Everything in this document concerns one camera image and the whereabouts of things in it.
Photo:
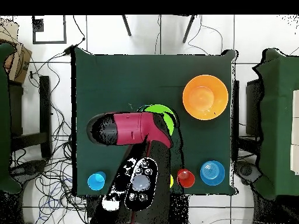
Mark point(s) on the large green bowl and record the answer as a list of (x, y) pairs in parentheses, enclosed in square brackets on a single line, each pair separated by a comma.
[(158, 109)]

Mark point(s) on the large blue bowl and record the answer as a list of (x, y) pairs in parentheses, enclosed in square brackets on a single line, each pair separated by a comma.
[(212, 173)]

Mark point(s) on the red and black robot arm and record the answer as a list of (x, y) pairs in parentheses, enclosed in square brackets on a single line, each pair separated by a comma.
[(135, 128)]

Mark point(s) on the yellow cup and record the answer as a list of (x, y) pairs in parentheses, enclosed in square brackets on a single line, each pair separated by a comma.
[(171, 180)]

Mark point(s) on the dark green tablecloth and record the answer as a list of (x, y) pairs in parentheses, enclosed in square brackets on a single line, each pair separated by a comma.
[(105, 81)]

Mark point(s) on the large orange bowl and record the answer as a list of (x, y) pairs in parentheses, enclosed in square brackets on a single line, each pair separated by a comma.
[(205, 96)]

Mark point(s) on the red-orange cup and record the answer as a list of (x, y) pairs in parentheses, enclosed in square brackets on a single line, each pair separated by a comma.
[(186, 180)]

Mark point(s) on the blue cup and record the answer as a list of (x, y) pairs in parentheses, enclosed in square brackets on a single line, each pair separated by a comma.
[(95, 182)]

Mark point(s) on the black stand leg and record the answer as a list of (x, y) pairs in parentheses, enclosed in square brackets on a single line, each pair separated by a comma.
[(126, 25), (189, 29)]

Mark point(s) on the grey floor base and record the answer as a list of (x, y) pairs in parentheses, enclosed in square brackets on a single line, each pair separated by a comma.
[(245, 170)]

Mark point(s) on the black power adapter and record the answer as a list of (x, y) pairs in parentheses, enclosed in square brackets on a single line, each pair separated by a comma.
[(68, 49)]

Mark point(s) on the grey base with black knob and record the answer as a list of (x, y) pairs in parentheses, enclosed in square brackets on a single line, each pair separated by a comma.
[(30, 168)]

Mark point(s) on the green-clothed side table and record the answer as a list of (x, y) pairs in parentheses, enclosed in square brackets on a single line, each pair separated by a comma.
[(4, 116), (278, 116)]

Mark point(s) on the cardboard box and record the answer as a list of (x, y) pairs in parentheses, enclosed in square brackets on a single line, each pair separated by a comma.
[(18, 63)]

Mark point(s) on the white boxes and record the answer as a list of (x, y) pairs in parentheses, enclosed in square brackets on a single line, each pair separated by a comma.
[(295, 130)]

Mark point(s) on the black square floor frame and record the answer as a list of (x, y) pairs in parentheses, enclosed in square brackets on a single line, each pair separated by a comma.
[(49, 42)]

